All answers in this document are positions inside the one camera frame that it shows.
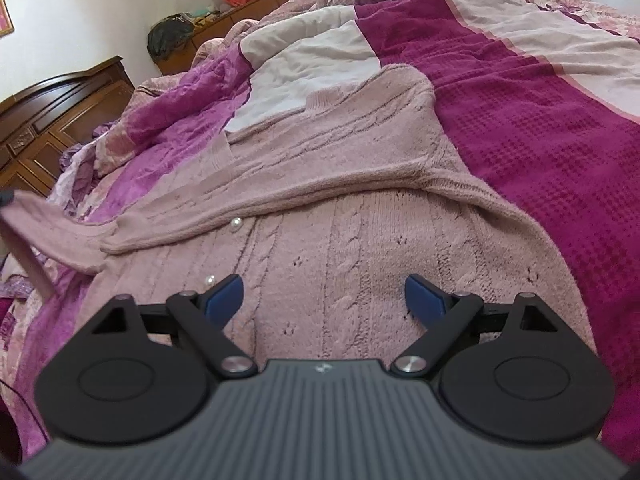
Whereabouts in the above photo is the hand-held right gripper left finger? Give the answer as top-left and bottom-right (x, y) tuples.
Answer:
(90, 273), (258, 379)

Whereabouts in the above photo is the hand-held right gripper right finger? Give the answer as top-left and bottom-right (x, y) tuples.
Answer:
(392, 273), (561, 377)

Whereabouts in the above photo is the pink knit cardigan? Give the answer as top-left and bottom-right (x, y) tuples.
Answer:
(0, 64), (598, 366)

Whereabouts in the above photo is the lilac floral sheet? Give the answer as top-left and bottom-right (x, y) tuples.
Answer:
(46, 142), (117, 223)

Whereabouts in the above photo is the dark wooden headboard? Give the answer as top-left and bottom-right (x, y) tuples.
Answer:
(0, 56), (136, 200)

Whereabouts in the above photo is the purple plush quilt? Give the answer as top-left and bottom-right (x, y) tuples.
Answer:
(0, 35), (261, 461)

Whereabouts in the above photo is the magenta and white striped blanket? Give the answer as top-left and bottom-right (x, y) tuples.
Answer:
(225, 0), (640, 463)

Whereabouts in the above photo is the black bag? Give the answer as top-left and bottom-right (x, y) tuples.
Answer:
(147, 14), (195, 61)

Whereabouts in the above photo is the wooden side cabinet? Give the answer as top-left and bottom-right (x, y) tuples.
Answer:
(155, 0), (312, 76)

